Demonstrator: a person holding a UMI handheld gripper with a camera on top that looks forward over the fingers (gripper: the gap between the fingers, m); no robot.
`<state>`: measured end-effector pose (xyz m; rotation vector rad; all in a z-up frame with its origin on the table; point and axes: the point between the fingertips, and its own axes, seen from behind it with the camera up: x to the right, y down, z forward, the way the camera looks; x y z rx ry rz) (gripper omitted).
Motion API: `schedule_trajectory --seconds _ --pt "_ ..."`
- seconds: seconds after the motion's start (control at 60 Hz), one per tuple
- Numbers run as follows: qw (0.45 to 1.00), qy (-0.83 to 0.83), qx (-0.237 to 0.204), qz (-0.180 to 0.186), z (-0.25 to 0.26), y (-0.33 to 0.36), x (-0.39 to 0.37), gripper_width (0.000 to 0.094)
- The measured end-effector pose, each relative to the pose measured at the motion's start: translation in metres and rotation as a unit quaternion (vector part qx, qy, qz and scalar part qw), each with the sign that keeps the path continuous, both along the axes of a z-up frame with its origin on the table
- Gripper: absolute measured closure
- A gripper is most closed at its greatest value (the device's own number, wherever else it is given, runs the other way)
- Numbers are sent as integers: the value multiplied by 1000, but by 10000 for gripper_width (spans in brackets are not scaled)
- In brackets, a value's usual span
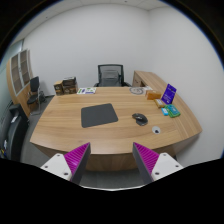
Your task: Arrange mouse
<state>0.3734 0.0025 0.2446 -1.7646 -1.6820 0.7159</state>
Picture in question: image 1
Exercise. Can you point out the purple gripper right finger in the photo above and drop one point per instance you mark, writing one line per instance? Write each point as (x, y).
(153, 166)

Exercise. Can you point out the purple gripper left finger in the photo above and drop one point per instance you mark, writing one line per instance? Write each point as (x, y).
(69, 166)

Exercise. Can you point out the dark grey computer mouse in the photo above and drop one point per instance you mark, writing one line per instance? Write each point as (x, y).
(140, 119)

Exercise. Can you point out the dark grey mouse pad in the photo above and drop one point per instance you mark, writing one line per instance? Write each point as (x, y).
(98, 115)

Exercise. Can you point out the small blue box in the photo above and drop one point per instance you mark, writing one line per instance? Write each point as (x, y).
(164, 111)

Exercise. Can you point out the green flat box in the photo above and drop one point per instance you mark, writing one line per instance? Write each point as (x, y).
(172, 110)

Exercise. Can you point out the small yellow box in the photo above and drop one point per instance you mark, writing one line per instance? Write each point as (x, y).
(159, 103)

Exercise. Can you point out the orange cardboard box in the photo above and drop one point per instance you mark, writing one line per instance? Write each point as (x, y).
(152, 94)

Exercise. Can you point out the white green leaflet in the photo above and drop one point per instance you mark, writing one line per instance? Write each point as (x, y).
(87, 90)

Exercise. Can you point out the black chair at left edge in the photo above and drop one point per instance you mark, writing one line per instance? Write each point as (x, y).
(12, 132)

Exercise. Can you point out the black visitor chair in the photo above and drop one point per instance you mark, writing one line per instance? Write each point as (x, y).
(35, 95)

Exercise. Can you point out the brown stacked boxes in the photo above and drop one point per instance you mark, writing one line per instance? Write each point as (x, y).
(70, 85)

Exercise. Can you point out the small brown box left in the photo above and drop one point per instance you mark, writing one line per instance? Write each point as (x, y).
(58, 88)

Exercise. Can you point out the wooden side return desk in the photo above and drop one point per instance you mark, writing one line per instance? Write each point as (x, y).
(148, 81)

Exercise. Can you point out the black mesh office chair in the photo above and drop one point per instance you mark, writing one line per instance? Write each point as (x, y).
(111, 75)

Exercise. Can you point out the wooden bookshelf cabinet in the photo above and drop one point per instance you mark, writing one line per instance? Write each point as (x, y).
(19, 74)

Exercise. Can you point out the desk cable grommet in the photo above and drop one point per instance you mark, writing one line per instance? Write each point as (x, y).
(156, 129)

